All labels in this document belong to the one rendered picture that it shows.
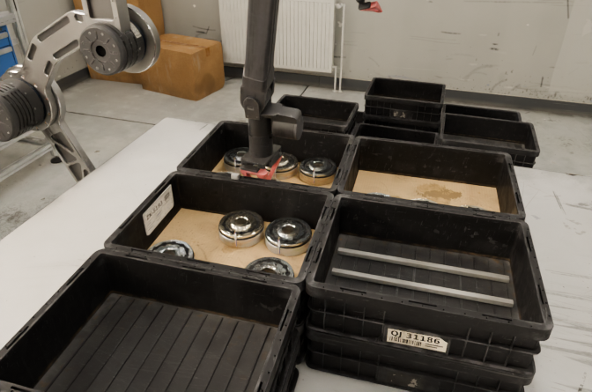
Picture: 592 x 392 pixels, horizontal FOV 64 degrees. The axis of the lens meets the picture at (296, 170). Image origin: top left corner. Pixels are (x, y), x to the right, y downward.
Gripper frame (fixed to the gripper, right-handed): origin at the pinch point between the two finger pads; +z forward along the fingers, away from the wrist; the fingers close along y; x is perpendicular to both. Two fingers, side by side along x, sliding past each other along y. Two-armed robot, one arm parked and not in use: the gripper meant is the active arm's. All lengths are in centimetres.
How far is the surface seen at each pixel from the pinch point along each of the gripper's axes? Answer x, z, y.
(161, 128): 67, 18, 47
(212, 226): 5.5, 4.0, -15.8
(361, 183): -22.0, 3.9, 15.9
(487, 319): -54, -7, -32
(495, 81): -59, 68, 302
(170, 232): 13.4, 4.1, -21.5
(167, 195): 16.1, -3.0, -17.1
